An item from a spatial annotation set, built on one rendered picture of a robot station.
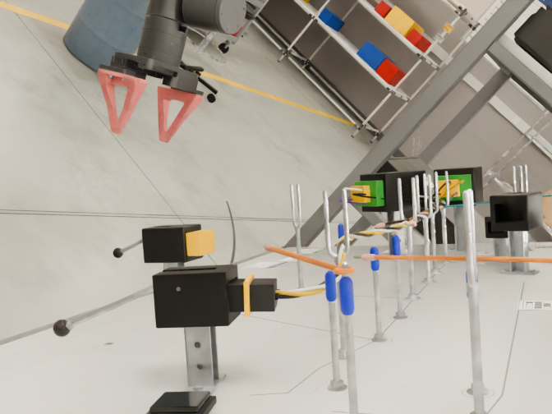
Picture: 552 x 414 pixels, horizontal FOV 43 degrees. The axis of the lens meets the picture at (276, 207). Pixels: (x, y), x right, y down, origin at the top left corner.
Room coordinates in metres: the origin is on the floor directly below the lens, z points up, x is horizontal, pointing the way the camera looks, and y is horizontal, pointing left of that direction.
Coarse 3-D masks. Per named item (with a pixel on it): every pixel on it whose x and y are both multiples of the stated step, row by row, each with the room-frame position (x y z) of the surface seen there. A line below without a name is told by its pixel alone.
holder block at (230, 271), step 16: (160, 272) 0.48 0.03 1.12; (176, 272) 0.47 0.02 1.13; (192, 272) 0.47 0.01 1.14; (208, 272) 0.47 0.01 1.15; (224, 272) 0.47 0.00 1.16; (160, 288) 0.46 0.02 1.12; (176, 288) 0.46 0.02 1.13; (192, 288) 0.46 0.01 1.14; (208, 288) 0.46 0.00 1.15; (224, 288) 0.47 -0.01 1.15; (160, 304) 0.46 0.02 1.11; (176, 304) 0.46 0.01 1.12; (192, 304) 0.46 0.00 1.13; (208, 304) 0.46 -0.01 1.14; (224, 304) 0.46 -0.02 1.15; (160, 320) 0.46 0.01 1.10; (176, 320) 0.46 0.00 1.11; (192, 320) 0.46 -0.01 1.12; (208, 320) 0.46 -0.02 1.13; (224, 320) 0.46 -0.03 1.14
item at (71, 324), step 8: (144, 288) 0.48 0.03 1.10; (152, 288) 0.48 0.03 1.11; (128, 296) 0.48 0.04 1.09; (136, 296) 0.48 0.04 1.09; (112, 304) 0.48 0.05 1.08; (120, 304) 0.48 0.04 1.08; (96, 312) 0.47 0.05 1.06; (104, 312) 0.47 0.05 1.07; (72, 320) 0.47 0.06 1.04; (80, 320) 0.47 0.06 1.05; (72, 328) 0.47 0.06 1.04
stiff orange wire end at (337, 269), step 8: (264, 248) 0.51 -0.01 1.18; (272, 248) 0.49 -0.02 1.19; (280, 248) 0.48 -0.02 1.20; (288, 256) 0.46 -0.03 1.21; (296, 256) 0.45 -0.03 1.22; (304, 256) 0.43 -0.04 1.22; (320, 264) 0.40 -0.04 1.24; (328, 264) 0.40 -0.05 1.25; (336, 272) 0.37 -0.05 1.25; (344, 272) 0.37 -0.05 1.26; (352, 272) 0.37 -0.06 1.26
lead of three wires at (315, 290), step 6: (342, 246) 0.57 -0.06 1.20; (342, 252) 0.56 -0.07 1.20; (342, 258) 0.54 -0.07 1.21; (336, 276) 0.51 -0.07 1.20; (324, 282) 0.51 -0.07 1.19; (336, 282) 0.51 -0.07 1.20; (300, 288) 0.49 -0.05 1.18; (306, 288) 0.49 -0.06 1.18; (312, 288) 0.50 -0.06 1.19; (318, 288) 0.50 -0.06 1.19; (324, 288) 0.50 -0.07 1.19; (282, 294) 0.49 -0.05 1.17; (288, 294) 0.49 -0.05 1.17; (294, 294) 0.49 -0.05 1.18; (300, 294) 0.49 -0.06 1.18; (306, 294) 0.49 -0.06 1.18; (312, 294) 0.49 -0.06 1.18
